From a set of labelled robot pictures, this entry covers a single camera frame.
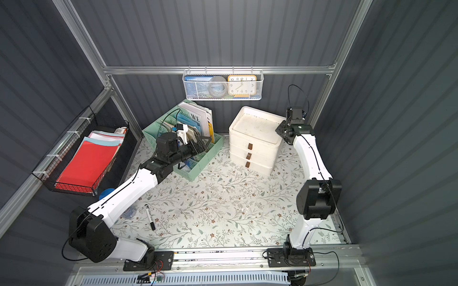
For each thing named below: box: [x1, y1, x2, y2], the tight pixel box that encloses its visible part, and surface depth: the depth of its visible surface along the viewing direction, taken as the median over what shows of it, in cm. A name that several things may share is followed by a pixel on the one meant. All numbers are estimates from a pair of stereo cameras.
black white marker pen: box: [144, 203, 156, 231], surface depth 86 cm
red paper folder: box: [54, 140, 119, 194], surface depth 74 cm
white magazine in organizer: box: [177, 101, 215, 143], surface depth 100 cm
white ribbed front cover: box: [79, 271, 292, 286], surface depth 72 cm
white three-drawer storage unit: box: [229, 106, 286, 177], surface depth 95 cm
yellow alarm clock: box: [227, 75, 258, 98], surface depth 90 cm
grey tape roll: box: [208, 75, 228, 98], surface depth 89 cm
